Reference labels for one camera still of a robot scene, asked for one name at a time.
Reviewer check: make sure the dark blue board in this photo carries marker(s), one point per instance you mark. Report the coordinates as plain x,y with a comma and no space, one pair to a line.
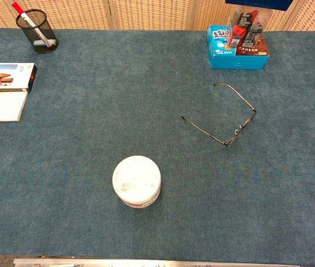
257,4

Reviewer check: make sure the dark snack packet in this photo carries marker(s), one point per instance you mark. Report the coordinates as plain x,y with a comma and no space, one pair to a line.
253,36

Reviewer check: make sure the silver metal rail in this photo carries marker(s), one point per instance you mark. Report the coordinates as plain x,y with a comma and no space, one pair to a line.
146,263

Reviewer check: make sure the thin black metal eyeglasses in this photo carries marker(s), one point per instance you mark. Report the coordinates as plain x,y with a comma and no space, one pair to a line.
241,126

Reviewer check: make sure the book with palace picture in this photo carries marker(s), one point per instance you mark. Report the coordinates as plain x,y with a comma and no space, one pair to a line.
4,76

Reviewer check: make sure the white round plastic jar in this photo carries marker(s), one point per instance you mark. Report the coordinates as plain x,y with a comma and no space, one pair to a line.
136,178

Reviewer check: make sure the blue tissue box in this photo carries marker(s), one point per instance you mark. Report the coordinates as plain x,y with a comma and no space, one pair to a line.
221,59

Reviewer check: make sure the black mesh pen holder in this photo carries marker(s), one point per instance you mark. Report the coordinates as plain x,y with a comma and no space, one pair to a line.
44,33

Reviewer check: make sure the woven folding screen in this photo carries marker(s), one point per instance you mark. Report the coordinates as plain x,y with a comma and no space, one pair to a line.
152,14

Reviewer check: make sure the white eraser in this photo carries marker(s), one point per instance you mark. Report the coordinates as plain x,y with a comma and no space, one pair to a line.
52,42

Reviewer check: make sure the red snack packet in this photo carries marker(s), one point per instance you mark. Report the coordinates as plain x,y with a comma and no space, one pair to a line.
238,32

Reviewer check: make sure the blue table cloth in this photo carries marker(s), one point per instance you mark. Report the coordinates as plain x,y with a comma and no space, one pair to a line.
118,111

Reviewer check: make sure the red and white marker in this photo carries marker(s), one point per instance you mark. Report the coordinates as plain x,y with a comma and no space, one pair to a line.
18,7

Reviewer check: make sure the white and yellow book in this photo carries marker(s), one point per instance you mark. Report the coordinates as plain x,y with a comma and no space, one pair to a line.
4,107

